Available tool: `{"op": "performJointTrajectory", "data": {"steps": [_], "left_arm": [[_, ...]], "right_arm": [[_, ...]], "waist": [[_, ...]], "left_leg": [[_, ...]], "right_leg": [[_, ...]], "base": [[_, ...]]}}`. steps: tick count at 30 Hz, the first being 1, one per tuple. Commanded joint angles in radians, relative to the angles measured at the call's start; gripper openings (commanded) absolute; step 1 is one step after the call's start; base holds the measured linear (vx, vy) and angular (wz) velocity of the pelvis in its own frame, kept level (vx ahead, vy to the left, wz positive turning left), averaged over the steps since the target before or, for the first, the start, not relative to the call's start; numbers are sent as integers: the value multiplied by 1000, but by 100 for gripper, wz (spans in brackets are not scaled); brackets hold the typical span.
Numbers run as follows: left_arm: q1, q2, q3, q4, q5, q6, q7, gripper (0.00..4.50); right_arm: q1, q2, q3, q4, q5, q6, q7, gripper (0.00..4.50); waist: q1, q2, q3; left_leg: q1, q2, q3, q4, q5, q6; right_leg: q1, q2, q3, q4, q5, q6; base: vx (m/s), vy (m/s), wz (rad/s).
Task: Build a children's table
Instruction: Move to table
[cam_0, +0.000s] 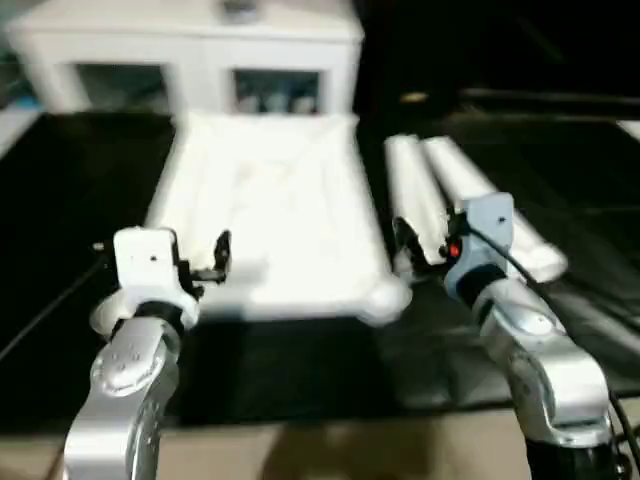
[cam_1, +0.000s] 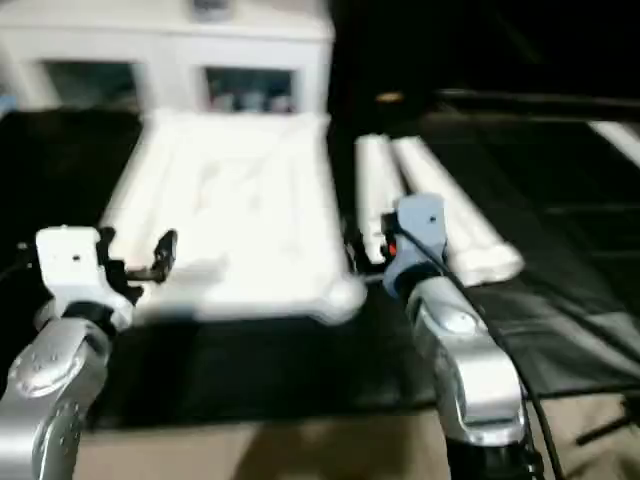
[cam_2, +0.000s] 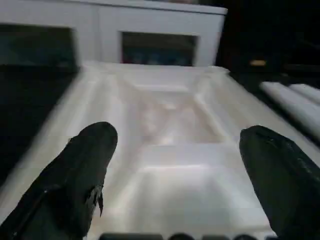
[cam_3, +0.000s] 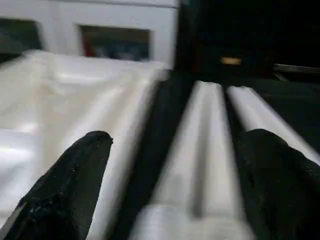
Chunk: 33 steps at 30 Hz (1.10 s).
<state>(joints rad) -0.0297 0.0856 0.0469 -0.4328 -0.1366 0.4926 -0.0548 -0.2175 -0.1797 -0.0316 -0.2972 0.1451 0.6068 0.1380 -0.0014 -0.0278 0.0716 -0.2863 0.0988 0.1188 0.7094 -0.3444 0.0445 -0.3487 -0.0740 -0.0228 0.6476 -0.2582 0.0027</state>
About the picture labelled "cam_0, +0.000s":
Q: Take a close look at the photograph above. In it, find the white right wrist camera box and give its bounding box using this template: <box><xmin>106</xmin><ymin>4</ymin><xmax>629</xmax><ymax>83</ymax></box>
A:
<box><xmin>455</xmin><ymin>193</ymin><xmax>516</xmax><ymax>266</ymax></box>

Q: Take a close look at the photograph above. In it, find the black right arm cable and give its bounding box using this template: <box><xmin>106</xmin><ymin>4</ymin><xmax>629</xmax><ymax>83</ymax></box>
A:
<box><xmin>470</xmin><ymin>225</ymin><xmax>546</xmax><ymax>291</ymax></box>

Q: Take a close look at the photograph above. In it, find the dark bundle on cabinet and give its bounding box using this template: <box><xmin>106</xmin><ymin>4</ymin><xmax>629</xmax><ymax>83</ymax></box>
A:
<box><xmin>220</xmin><ymin>0</ymin><xmax>261</xmax><ymax>21</ymax></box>

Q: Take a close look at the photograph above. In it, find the white glass-door cabinet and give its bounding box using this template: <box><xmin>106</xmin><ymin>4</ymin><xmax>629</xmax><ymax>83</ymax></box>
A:
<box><xmin>5</xmin><ymin>0</ymin><xmax>363</xmax><ymax>116</ymax></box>

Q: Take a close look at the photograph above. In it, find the dark metal rail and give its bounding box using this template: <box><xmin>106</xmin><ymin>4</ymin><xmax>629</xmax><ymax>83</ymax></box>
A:
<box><xmin>460</xmin><ymin>88</ymin><xmax>640</xmax><ymax>116</ymax></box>

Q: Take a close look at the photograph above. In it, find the black work mat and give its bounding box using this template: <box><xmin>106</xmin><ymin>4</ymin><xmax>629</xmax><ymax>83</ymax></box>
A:
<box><xmin>0</xmin><ymin>100</ymin><xmax>640</xmax><ymax>436</ymax></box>

